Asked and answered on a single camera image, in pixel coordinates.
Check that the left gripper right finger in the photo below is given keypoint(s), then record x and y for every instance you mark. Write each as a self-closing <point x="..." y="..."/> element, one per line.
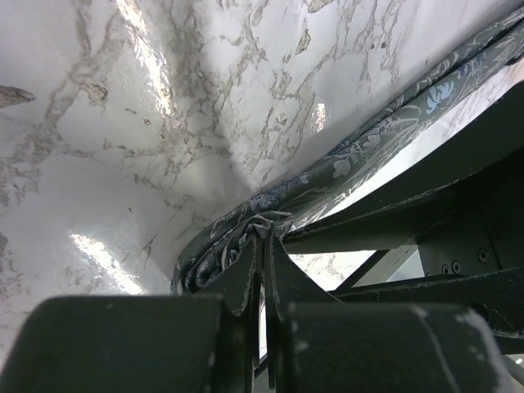
<point x="317" y="343"/>

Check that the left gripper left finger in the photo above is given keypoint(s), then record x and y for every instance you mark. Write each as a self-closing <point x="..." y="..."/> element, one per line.
<point x="206" y="342"/>

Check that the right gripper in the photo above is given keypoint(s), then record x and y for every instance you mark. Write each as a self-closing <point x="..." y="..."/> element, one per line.
<point x="470" y="189"/>

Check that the blue grey floral tie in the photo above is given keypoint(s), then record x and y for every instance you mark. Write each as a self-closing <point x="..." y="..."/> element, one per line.
<point x="326" y="183"/>

